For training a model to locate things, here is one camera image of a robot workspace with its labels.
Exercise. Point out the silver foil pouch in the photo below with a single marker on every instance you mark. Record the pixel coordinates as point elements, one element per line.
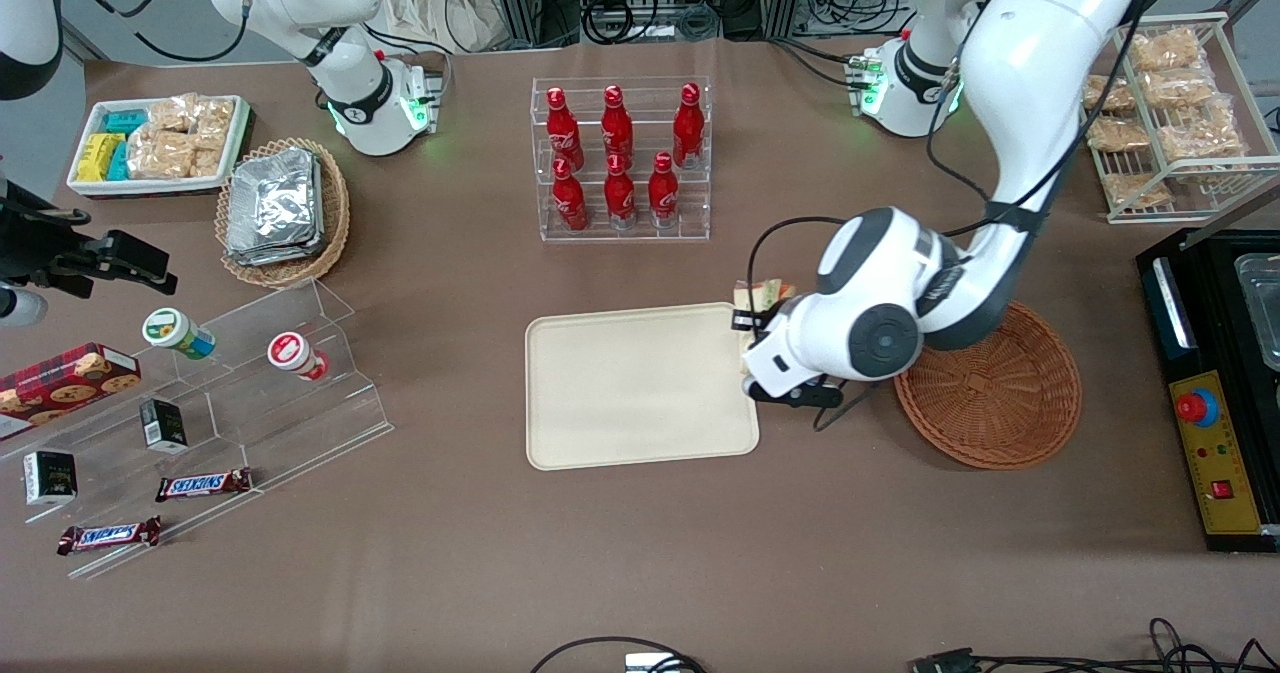
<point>280,253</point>
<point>275,198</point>

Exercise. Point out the clear plastic container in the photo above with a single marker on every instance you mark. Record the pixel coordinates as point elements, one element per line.
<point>1262,313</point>

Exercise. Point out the teal snack pack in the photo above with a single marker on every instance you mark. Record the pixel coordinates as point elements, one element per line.
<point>125,122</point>
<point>119,161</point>

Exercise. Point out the white rectangular snack tray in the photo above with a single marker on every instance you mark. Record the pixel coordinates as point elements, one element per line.
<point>85,188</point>

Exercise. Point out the oval tan wicker basket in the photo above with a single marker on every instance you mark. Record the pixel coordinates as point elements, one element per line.
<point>335,213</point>

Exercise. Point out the triangle sandwich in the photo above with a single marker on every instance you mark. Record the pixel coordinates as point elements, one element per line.
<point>775,295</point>

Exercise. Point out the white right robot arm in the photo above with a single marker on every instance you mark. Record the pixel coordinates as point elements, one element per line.
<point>330,13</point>

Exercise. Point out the white cloth bag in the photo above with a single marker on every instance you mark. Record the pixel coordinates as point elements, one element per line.
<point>430,3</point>

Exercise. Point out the clear acrylic bottle rack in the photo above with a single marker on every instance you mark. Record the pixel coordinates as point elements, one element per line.
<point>700,208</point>

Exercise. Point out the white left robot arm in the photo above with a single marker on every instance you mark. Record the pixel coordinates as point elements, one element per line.
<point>1040,53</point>

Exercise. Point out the round brown wicker basket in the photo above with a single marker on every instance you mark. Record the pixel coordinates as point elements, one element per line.
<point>1000,403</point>

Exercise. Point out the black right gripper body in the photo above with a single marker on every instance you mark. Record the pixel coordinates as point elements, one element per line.
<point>38,245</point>

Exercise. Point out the white adapter block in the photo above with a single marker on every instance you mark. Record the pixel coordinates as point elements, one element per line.
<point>652,663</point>

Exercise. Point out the red cola bottle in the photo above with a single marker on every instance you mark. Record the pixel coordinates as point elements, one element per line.
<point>570,201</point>
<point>617,128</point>
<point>663,193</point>
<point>620,196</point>
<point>688,128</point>
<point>563,133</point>

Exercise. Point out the silver metal bar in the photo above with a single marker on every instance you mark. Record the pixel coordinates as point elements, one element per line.
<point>1172,303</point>

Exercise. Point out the clear acrylic stepped shelf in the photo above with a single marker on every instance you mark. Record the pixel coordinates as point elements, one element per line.
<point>300,433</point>

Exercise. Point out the small red rocker switch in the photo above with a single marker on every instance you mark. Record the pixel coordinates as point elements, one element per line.
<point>1222,489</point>

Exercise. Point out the Snickers chocolate bar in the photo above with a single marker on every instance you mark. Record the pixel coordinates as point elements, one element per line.
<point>203,485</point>
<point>108,535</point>

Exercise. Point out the cream plastic tray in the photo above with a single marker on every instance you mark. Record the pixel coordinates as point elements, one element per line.
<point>640,388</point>

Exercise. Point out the red cookie box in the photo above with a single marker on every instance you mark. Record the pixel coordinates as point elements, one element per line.
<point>60,383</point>

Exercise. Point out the small black carton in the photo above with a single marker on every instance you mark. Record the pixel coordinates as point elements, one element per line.
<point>50,478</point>
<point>163,425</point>

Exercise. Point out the yellow snack pack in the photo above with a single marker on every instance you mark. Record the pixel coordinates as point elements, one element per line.
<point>95,158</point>

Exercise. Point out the clear rice cracker bag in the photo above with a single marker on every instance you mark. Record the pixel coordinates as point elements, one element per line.
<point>160,156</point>
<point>1108,94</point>
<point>172,113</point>
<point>1180,88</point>
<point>1165,51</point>
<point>1137,191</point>
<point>1200,131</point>
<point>207,163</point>
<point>214,121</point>
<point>1118,134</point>

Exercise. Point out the red lid yogurt cup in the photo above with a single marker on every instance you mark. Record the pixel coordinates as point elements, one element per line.
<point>292,353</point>

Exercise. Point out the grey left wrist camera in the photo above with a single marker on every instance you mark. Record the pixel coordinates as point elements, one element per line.
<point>790,393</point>

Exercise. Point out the green lid yogurt cup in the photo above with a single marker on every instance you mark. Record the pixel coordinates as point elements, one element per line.
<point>172,331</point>

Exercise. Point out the red emergency stop button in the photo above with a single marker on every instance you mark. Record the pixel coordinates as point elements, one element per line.
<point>1196,407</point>

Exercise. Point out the black machine yellow panel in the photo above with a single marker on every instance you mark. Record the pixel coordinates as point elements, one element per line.
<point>1215,325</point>

